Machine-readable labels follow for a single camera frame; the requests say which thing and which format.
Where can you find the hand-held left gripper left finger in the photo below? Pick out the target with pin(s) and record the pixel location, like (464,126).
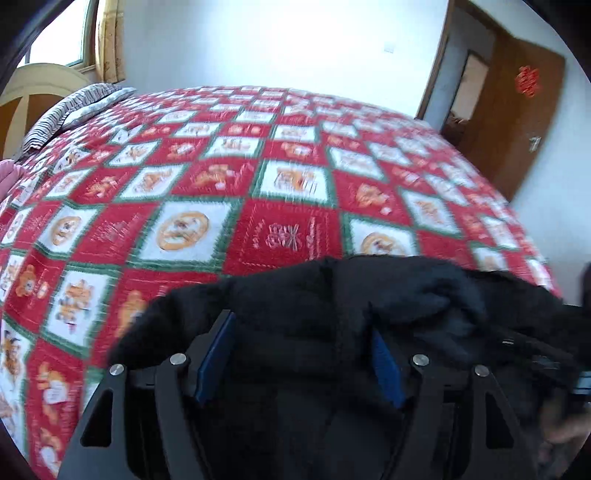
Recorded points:
(214,360)

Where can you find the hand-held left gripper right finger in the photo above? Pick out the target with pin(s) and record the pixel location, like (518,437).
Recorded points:
(388,369)

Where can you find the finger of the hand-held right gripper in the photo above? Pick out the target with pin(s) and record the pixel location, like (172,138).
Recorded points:
(581,384)

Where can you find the black hooded puffer jacket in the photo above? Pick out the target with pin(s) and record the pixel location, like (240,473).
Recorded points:
(300,314)

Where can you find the person's right hand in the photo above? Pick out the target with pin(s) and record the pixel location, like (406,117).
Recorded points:
(561,429)

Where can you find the red checked bear-print bedspread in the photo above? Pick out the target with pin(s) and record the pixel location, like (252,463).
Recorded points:
(258,184)

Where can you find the pink folded quilt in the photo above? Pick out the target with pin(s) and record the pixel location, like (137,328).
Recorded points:
(7,177)

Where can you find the brown wooden door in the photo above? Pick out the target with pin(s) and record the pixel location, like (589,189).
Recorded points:
(512,110)

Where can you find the grey striped pillow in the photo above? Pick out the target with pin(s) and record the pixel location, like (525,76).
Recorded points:
(69,110)

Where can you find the red paper door decoration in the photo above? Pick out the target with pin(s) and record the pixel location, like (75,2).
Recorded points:
(527,81)

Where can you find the cream and wood headboard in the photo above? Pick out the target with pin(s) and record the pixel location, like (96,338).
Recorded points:
(32,101)

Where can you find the yellow patterned curtain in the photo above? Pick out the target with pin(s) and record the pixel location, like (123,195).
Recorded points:
(111,44)

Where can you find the window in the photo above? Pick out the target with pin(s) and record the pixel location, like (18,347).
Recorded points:
(57,39)

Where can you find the brown door frame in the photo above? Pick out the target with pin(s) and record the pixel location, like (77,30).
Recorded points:
(443,60)

